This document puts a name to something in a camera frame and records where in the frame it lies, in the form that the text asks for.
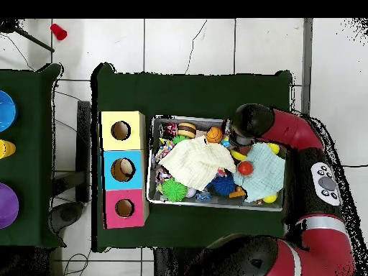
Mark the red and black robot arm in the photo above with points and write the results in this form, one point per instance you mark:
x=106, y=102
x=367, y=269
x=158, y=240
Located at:
x=293, y=129

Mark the metal mesh bin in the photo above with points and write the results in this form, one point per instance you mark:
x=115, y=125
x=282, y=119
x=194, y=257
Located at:
x=204, y=123

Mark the cream waffle cloth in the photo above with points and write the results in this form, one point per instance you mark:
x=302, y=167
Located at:
x=195, y=161

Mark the colourful patterned wrapper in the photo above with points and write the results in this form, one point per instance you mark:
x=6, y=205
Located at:
x=165, y=149

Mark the toy hamburger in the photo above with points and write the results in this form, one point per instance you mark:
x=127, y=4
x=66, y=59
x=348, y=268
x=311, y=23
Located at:
x=187, y=130

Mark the orange toy basketball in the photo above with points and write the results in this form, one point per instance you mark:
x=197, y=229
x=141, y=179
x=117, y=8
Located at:
x=214, y=135

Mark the green spiky ball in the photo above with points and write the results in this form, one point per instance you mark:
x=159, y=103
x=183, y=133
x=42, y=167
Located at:
x=174, y=189

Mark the blue spiky ball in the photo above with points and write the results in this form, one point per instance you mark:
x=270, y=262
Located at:
x=222, y=185

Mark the yellow toy banana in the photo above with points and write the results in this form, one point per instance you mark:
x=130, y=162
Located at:
x=237, y=155

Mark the plain orange-red ball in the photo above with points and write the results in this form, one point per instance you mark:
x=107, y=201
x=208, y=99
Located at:
x=245, y=168

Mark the mint green waffle cloth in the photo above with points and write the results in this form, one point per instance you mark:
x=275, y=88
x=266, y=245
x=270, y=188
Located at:
x=264, y=172

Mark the yellow smiley ball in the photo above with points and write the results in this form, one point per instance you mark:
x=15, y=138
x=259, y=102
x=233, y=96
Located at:
x=273, y=148

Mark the grey round base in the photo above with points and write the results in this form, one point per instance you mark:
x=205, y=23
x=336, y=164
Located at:
x=66, y=214

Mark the dark green side tablecloth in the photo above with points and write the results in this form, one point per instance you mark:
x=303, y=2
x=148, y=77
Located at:
x=31, y=166

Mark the red plastic cup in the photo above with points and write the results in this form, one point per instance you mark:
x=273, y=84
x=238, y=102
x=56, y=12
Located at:
x=59, y=32

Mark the yellow plastic cup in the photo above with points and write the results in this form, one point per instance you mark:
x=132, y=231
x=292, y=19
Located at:
x=7, y=149

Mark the blue bowl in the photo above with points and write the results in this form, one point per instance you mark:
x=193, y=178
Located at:
x=7, y=110

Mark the purple bowl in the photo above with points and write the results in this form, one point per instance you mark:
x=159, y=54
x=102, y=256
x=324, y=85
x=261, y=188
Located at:
x=8, y=205

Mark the black tripod leg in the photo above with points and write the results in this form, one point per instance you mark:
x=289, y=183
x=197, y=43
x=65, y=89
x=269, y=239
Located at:
x=34, y=40

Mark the black furniture frame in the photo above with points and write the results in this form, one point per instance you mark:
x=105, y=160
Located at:
x=84, y=143

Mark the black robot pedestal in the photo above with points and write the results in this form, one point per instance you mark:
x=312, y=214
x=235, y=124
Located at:
x=169, y=264

